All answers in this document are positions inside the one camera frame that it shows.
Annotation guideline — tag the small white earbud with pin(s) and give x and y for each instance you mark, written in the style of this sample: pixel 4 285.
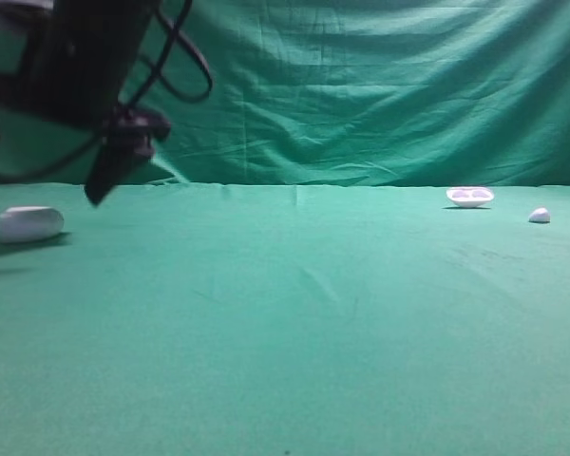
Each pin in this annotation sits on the small white earbud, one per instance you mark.
pixel 540 215

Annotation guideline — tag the green backdrop curtain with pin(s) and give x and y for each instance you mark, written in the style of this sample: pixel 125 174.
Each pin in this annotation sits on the green backdrop curtain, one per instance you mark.
pixel 371 93

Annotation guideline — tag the white earphone case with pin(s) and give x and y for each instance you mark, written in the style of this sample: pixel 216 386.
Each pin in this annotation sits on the white earphone case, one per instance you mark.
pixel 20 224

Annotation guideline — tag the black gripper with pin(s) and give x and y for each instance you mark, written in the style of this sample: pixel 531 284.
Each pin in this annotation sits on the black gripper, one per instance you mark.
pixel 75 78

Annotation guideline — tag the white open earphone tray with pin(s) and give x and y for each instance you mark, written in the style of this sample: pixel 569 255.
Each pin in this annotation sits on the white open earphone tray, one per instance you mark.
pixel 469 196

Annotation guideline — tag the green table cloth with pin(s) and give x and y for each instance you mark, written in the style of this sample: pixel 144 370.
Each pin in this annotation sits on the green table cloth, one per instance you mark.
pixel 199 319

